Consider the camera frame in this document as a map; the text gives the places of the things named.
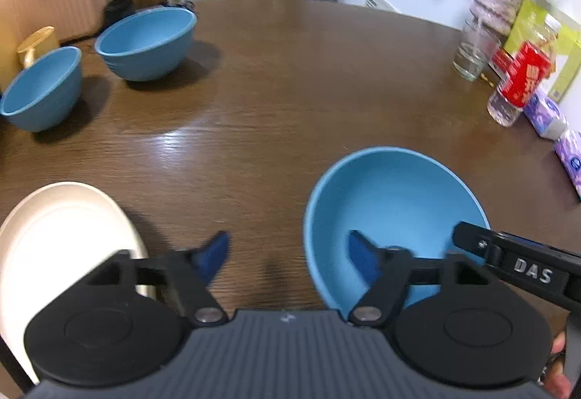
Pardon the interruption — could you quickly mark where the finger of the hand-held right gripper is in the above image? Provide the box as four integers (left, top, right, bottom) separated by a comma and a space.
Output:
451, 221, 495, 266

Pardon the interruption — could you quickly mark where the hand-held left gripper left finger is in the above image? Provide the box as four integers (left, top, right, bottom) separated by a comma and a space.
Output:
88, 231, 230, 327

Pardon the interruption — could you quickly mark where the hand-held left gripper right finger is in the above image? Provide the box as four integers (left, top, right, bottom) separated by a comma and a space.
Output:
347, 230, 500, 328

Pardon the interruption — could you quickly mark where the blue bowl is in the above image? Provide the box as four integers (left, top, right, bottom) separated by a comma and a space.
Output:
302, 146, 492, 322
94, 7, 198, 82
0, 46, 83, 134

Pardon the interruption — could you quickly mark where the cream plate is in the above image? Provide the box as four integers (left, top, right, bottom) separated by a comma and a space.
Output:
0, 181, 150, 386

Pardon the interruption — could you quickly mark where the person's right hand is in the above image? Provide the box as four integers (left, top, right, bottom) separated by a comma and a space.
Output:
540, 331, 573, 399

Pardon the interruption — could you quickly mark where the purple tissue pack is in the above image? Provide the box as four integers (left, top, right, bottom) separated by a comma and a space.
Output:
524, 88, 569, 141
554, 129, 581, 202

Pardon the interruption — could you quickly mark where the red label water bottle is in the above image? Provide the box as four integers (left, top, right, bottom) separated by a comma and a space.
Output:
487, 13, 564, 127

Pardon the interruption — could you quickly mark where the clear drinking glass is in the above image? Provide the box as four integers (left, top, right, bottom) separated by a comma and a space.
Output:
453, 20, 500, 82

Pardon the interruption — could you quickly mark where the yellow green box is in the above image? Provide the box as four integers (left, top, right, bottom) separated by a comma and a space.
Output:
504, 0, 581, 104

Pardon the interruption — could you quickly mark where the pink white vase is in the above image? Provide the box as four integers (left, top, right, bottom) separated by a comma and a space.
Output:
468, 0, 527, 36

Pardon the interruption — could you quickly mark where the black cup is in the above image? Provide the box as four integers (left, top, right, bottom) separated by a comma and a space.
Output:
103, 0, 136, 29

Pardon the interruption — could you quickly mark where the yellow cup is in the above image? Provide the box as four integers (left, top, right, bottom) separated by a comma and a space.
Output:
17, 27, 61, 68

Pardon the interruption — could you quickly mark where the pink suitcase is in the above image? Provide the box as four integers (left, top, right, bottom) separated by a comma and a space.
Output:
0, 0, 121, 82

